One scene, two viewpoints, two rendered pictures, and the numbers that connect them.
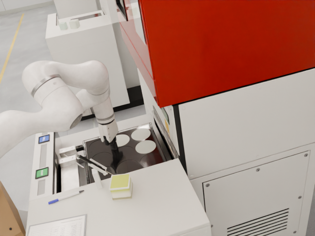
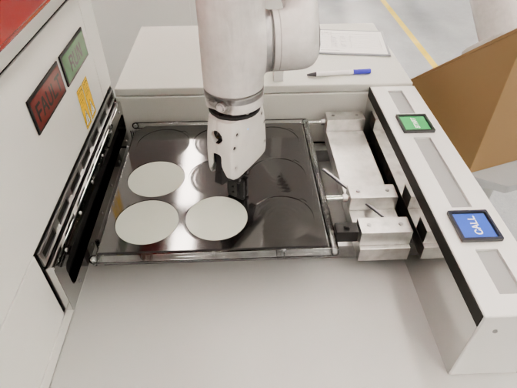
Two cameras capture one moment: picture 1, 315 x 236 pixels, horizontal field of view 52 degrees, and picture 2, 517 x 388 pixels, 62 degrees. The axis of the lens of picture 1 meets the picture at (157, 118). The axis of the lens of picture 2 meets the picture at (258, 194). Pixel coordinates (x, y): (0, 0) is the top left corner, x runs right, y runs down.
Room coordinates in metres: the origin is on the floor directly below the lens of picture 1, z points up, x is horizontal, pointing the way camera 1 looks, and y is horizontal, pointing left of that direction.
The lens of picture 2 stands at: (1.79, 0.33, 1.39)
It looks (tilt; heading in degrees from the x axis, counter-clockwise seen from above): 41 degrees down; 187
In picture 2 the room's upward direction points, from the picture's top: straight up
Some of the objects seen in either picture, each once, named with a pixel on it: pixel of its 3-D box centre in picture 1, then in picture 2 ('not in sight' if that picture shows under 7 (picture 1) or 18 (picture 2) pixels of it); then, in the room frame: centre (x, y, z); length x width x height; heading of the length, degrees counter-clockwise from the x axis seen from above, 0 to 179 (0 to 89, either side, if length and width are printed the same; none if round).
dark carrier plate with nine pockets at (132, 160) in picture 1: (123, 153); (217, 177); (1.20, 0.19, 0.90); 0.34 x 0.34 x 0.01; 9
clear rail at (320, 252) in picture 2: (117, 132); (215, 255); (1.38, 0.22, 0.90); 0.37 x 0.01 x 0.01; 99
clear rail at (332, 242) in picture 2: (86, 164); (317, 175); (1.17, 0.37, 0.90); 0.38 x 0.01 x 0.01; 9
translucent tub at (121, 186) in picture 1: (121, 187); not in sight; (0.88, 0.18, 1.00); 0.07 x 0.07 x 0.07; 84
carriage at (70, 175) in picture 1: (70, 176); (358, 181); (1.14, 0.45, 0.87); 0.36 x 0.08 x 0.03; 9
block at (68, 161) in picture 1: (68, 161); (371, 196); (1.22, 0.46, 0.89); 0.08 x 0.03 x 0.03; 99
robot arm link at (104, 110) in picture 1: (100, 101); (235, 37); (1.24, 0.24, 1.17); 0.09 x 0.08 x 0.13; 102
